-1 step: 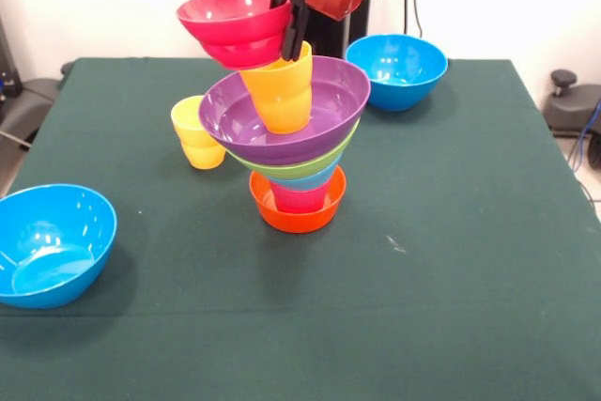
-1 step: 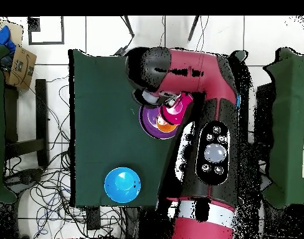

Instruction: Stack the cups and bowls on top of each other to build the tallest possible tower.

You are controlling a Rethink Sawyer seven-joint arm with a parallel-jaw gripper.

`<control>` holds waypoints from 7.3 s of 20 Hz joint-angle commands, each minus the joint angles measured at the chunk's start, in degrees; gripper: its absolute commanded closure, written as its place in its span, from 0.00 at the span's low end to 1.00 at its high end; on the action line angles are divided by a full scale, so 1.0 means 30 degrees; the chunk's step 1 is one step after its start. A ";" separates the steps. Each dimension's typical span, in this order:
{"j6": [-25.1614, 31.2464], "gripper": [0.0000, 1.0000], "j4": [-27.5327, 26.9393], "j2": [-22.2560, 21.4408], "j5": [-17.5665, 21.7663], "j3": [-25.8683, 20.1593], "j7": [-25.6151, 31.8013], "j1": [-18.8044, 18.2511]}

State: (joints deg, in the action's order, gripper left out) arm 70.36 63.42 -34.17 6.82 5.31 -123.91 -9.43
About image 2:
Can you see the blue cloth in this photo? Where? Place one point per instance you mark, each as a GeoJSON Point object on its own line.
{"type": "Point", "coordinates": [2, 37]}

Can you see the black tripod leg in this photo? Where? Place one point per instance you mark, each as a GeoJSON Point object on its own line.
{"type": "Point", "coordinates": [129, 26]}
{"type": "Point", "coordinates": [193, 27]}

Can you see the large purple bowl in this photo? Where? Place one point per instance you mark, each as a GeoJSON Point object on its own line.
{"type": "Point", "coordinates": [148, 119]}

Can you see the black power brick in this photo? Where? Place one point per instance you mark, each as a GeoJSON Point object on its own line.
{"type": "Point", "coordinates": [93, 217]}

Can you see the black equipment box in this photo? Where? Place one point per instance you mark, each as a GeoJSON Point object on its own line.
{"type": "Point", "coordinates": [265, 112]}

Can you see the crimson small bowl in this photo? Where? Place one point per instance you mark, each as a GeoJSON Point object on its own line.
{"type": "Point", "coordinates": [178, 112]}

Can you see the cardboard box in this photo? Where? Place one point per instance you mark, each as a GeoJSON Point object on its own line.
{"type": "Point", "coordinates": [21, 67]}

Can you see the black power adapter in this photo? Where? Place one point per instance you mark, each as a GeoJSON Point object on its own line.
{"type": "Point", "coordinates": [119, 51]}

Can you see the dark green tablecloth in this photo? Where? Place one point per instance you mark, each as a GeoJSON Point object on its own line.
{"type": "Point", "coordinates": [99, 112]}

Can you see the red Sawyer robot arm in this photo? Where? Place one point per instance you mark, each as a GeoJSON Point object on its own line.
{"type": "Point", "coordinates": [191, 72]}

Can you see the black bench frame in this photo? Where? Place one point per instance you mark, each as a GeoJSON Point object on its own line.
{"type": "Point", "coordinates": [41, 112]}

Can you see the orange cup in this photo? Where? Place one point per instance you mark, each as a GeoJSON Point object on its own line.
{"type": "Point", "coordinates": [167, 128]}

